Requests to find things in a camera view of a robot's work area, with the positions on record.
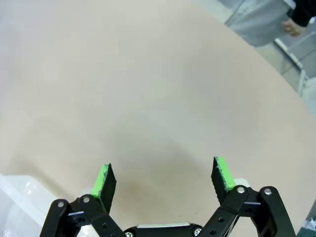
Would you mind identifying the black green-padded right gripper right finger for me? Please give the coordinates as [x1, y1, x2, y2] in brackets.
[197, 156, 297, 237]

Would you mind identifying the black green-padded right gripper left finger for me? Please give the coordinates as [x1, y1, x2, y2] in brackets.
[40, 162, 124, 237]

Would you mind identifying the bare person hand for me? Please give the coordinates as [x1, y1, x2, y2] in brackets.
[281, 20, 309, 38]

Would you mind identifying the large clear plastic container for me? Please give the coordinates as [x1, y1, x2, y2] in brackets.
[0, 173, 83, 237]

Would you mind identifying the white background table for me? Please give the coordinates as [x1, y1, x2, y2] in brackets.
[273, 37, 311, 97]

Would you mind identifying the person in gray trousers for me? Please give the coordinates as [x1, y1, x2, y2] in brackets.
[224, 0, 316, 48]

